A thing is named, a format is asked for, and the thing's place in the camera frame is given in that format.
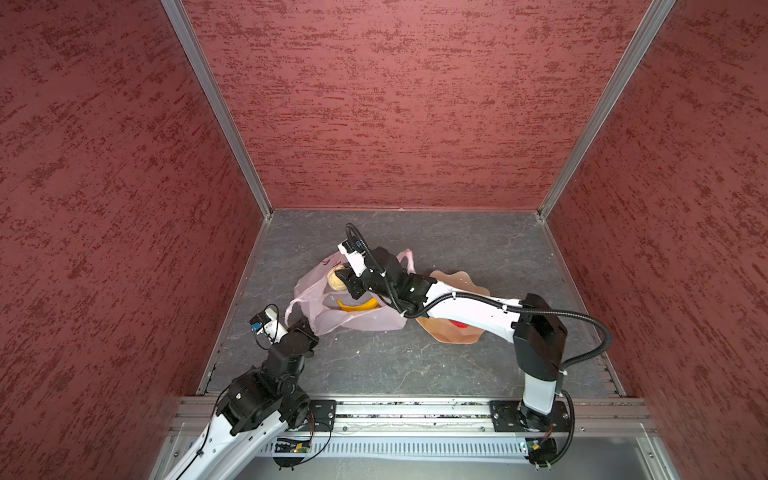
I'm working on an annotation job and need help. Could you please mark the yellow fake banana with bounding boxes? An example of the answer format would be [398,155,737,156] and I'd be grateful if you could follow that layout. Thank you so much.
[336,298,380,312]

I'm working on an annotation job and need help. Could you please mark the cream fake pear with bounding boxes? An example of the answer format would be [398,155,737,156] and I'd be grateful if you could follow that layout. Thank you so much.
[326,265,347,291]

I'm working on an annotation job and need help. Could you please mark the pink plastic shopping bag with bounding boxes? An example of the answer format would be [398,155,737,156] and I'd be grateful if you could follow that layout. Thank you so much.
[284,253,407,336]

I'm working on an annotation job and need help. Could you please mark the peach scalloped plate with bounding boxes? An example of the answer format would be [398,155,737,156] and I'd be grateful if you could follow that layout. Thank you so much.
[416,270,490,345]

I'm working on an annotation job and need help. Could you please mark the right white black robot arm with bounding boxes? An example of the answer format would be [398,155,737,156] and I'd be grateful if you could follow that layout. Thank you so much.
[337,241,568,432]

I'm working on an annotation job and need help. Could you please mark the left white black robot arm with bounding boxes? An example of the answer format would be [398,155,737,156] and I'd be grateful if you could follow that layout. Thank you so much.
[166,318,319,479]

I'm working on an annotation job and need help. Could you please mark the left small circuit board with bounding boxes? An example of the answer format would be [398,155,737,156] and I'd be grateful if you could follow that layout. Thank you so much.
[274,438,313,455]

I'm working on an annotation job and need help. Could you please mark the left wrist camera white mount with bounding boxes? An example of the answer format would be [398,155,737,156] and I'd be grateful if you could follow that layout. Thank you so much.
[250,305,287,344]

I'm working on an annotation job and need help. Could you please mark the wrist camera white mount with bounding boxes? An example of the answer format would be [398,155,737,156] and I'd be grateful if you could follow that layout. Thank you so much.
[250,305,287,344]
[338,240,367,277]

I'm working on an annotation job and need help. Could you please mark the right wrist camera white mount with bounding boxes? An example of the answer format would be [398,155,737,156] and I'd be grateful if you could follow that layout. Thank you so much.
[338,240,367,277]

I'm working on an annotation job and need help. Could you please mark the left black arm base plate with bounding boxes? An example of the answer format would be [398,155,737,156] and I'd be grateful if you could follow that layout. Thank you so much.
[301,399,338,433]

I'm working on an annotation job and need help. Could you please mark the aluminium front rail frame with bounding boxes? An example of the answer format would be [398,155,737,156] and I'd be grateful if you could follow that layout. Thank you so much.
[170,394,658,438]

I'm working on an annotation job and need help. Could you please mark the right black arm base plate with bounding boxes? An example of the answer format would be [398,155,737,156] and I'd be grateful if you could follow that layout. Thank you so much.
[489,400,572,434]

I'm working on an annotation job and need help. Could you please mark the white slotted cable duct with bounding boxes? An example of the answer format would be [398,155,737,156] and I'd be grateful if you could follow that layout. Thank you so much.
[256,436,528,463]

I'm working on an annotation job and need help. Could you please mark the left aluminium corner post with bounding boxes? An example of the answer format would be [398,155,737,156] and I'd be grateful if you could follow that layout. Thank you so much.
[161,0,274,221]

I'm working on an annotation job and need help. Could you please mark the aluminium corner post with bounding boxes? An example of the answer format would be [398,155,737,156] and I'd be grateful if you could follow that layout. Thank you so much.
[538,0,676,223]
[161,0,274,221]

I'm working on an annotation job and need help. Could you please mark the right aluminium corner post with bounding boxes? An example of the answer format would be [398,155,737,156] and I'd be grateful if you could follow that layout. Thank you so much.
[538,0,676,223]

